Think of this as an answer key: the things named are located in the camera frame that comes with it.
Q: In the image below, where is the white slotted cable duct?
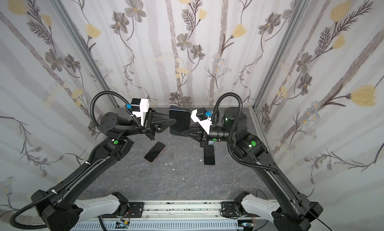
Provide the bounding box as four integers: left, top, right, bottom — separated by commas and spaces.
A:
64, 220, 244, 231

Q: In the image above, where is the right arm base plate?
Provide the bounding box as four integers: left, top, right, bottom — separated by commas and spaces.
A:
220, 201, 239, 219

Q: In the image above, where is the black phone case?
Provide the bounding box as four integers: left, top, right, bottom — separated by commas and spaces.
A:
170, 106, 192, 136

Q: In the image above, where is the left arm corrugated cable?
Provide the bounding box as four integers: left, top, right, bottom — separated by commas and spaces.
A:
9, 91, 142, 230

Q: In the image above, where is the aluminium front rail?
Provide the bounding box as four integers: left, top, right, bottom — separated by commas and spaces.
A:
58, 199, 307, 223

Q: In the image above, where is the phone in pink case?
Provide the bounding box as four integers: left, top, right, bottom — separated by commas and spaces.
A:
144, 142, 166, 163

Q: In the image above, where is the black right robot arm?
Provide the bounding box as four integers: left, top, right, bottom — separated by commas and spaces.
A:
177, 107, 324, 231

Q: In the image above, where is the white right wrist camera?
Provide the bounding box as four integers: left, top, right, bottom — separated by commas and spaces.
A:
191, 108, 213, 134

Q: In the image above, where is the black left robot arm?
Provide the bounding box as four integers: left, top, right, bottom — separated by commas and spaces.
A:
32, 109, 177, 231

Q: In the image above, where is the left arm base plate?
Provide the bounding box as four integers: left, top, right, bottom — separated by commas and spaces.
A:
128, 202, 144, 219

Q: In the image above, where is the black phone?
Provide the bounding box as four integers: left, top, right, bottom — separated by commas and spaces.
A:
169, 106, 181, 134

